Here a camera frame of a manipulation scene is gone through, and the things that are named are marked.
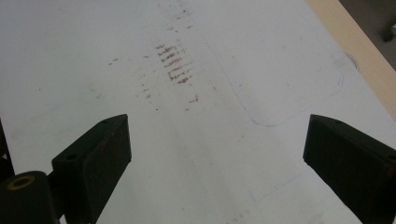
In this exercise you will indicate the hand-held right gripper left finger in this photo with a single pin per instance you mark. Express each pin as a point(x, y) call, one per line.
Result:
point(93, 168)

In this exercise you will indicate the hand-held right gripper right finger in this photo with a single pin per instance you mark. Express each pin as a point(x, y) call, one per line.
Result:
point(348, 158)

